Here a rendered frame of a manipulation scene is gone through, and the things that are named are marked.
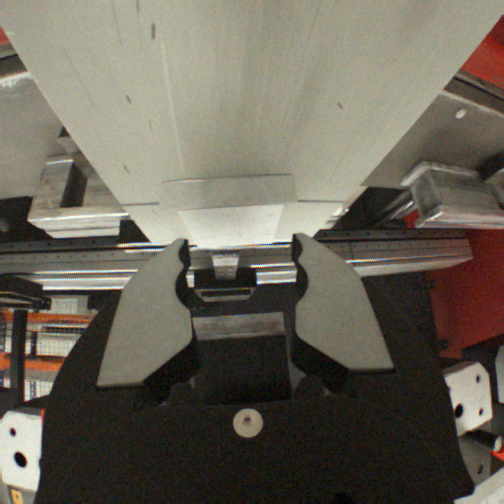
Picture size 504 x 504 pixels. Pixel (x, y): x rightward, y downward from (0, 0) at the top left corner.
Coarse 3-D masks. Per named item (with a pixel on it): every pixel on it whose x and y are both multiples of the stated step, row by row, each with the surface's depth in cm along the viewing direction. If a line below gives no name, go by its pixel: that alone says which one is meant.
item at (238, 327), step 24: (216, 336) 23; (240, 336) 23; (264, 336) 24; (216, 360) 22; (240, 360) 23; (264, 360) 23; (288, 360) 23; (192, 384) 21; (216, 384) 22; (240, 384) 22; (264, 384) 22; (288, 384) 22
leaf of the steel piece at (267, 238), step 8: (200, 240) 25; (208, 240) 25; (216, 240) 25; (224, 240) 25; (232, 240) 25; (240, 240) 25; (248, 240) 26; (256, 240) 26; (264, 240) 26; (272, 240) 26
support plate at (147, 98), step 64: (0, 0) 4; (64, 0) 4; (128, 0) 5; (192, 0) 5; (256, 0) 6; (320, 0) 6; (384, 0) 5; (448, 0) 5; (64, 64) 6; (128, 64) 7; (192, 64) 8; (256, 64) 8; (320, 64) 8; (384, 64) 8; (448, 64) 7; (128, 128) 10; (192, 128) 11; (256, 128) 11; (320, 128) 11; (384, 128) 11; (128, 192) 15; (320, 192) 17
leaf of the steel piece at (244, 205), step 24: (168, 192) 14; (192, 192) 14; (216, 192) 14; (240, 192) 14; (264, 192) 14; (288, 192) 14; (192, 216) 19; (216, 216) 20; (240, 216) 20; (264, 216) 20
